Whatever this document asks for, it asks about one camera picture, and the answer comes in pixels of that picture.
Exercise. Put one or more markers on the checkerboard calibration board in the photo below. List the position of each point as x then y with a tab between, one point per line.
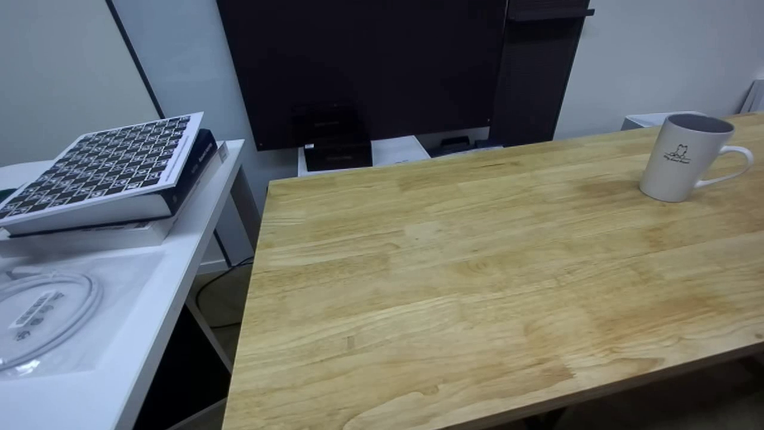
101	164

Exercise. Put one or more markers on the large black monitor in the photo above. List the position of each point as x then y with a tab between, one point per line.
370	65

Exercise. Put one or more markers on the white side table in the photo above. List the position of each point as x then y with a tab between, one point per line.
149	310

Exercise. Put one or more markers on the small black box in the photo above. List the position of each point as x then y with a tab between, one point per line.
338	156

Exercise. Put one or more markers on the black ribbed tower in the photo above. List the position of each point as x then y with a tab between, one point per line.
534	77

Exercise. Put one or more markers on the white mug with print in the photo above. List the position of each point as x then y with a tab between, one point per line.
677	164

